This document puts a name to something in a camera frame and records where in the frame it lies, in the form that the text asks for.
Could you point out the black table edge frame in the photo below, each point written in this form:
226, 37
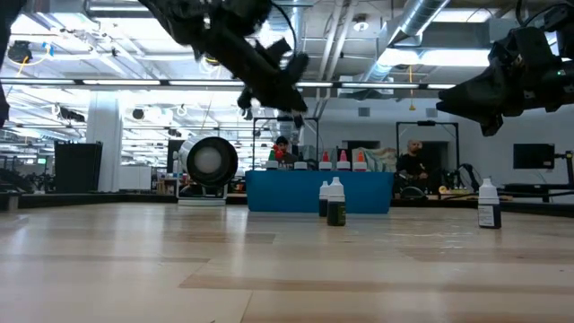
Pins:
112, 198

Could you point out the red-capped food coloring bottle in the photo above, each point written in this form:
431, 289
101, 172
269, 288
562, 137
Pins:
325, 166

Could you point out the rectangular ceiling light panel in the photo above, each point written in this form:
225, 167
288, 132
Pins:
430, 57

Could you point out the black round ceiling device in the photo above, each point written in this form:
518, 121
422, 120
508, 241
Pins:
20, 51

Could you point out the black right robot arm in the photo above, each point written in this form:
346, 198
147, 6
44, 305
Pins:
567, 89

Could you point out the person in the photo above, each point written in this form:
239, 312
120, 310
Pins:
283, 143
410, 166

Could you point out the white structural column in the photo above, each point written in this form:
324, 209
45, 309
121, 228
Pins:
104, 143

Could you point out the black cabinet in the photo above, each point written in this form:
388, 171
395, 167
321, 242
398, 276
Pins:
78, 168

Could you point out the blue plastic bin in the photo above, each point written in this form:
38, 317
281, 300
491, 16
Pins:
278, 190

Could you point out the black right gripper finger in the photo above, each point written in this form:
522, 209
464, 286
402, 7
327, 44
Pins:
475, 87
489, 116

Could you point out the small white-capped dropper bottle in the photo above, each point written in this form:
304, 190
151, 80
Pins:
336, 211
323, 193
489, 215

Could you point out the black rectangular metal frame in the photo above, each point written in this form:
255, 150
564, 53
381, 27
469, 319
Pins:
426, 123
269, 118

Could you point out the long linear ceiling light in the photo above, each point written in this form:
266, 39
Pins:
134, 82

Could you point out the white ceiling smoke detector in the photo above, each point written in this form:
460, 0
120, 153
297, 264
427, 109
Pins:
361, 26

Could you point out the pink-capped food coloring bottle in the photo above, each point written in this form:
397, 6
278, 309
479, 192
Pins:
343, 165

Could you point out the white low cabinet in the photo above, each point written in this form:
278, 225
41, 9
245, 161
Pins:
134, 177

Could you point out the small red background object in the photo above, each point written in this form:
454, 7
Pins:
278, 152

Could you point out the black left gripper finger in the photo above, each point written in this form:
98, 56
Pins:
264, 76
287, 60

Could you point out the white black cylindrical lamp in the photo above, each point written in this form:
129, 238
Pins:
208, 161

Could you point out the orange-capped food coloring bottle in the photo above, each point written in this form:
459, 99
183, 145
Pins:
360, 166

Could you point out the black desk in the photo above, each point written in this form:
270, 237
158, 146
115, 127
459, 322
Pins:
529, 186

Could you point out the black wall monitor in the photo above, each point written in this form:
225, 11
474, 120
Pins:
533, 155

